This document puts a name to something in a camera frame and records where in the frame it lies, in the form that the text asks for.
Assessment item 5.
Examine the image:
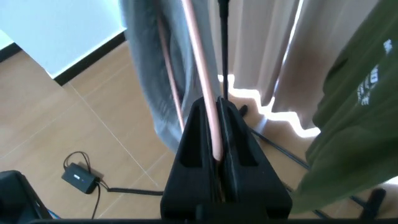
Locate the black power adapter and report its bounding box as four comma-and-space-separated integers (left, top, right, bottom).
61, 162, 100, 195

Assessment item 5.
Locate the black coiled cable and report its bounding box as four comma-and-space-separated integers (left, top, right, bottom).
98, 179, 164, 197

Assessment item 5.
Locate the black clothes rack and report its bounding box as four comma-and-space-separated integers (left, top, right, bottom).
216, 0, 387, 220

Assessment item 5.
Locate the beige curtain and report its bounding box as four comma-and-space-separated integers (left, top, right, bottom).
207, 0, 381, 131

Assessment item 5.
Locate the thin black cable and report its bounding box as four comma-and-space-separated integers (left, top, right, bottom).
91, 182, 102, 220

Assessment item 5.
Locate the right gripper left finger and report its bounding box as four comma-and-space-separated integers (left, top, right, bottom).
160, 96, 223, 219

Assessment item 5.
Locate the pale grey garment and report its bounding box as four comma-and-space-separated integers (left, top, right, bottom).
119, 0, 222, 154

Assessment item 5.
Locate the green long-sleeved shirt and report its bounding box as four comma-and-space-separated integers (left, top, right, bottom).
290, 0, 398, 215

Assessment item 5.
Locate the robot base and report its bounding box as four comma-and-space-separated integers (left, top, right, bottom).
0, 170, 60, 220

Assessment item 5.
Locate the pink clothes hanger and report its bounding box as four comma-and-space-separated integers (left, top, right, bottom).
156, 0, 224, 162

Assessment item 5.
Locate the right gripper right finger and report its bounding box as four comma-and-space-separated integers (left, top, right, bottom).
215, 96, 293, 219

